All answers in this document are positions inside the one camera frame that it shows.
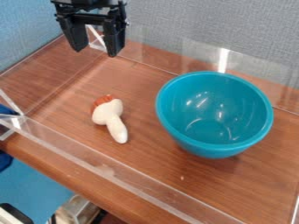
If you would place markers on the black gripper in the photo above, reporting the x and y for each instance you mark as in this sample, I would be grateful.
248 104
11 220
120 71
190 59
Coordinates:
77 13

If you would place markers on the white brown-capped toy mushroom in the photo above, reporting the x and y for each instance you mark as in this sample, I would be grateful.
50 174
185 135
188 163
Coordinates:
106 112

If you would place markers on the blue plastic bowl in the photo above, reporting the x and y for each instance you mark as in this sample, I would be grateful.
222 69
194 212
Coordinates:
216 113

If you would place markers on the clear acrylic back panel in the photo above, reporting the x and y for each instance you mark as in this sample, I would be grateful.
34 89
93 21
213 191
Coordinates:
180 55

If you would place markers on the clear acrylic front barrier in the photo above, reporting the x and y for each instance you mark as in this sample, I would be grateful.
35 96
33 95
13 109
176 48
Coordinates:
136 197

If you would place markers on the black white device below table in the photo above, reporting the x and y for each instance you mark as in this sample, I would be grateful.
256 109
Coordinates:
13 216

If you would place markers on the clear acrylic corner bracket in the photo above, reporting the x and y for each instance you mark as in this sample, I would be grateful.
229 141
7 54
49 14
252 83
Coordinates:
96 39

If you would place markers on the metal table frame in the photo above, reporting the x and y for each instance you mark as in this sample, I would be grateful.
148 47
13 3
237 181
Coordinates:
77 211

